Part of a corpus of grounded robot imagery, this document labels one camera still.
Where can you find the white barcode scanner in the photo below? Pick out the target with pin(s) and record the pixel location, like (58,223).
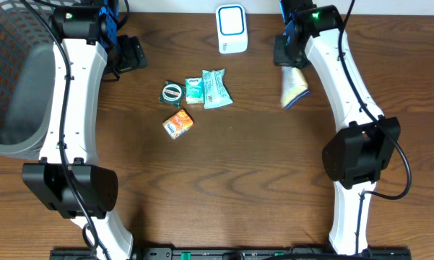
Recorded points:
(232,31)

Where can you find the green Kleenex tissue pack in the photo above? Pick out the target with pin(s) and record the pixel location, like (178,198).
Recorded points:
(194,91)

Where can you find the teal wet wipe packet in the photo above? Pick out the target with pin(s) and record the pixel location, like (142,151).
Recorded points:
(215,92)

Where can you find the dark grey plastic mesh basket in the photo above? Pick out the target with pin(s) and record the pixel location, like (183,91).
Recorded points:
(27,69)

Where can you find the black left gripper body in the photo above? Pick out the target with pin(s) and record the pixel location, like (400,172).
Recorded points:
(131,55)

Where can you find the yellow snack bag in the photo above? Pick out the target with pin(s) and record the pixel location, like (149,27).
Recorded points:
(294,86)

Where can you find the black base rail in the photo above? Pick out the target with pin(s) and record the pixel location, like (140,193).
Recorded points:
(264,254)

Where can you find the green Zam-Buk tin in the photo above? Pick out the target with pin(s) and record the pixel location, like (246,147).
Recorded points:
(172,94)

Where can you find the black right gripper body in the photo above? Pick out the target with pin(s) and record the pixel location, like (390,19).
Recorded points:
(287,52)

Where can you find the orange tissue pack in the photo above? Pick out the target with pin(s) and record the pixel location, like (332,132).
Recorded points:
(178,124)

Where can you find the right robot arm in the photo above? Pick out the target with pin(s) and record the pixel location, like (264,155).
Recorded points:
(364,141)

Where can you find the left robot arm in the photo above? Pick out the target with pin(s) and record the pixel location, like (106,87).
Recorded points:
(67,178)

